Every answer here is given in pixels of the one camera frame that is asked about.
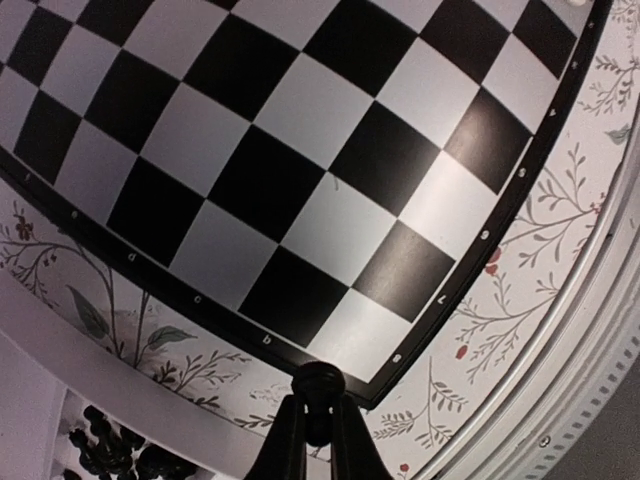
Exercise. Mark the pile of black chess pieces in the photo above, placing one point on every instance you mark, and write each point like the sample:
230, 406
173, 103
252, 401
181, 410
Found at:
107, 453

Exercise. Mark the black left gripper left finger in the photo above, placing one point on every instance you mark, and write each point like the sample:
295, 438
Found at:
283, 453

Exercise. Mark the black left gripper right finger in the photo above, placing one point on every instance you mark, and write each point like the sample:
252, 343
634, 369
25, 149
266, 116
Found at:
354, 455

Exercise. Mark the black chess piece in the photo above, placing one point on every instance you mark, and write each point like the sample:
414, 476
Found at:
319, 385

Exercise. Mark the aluminium front rail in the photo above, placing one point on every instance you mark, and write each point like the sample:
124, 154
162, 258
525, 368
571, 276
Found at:
574, 362

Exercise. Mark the black and silver chessboard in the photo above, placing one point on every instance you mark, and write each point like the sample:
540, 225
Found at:
309, 180

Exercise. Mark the floral patterned table mat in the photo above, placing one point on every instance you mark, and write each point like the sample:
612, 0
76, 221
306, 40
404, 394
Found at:
198, 394

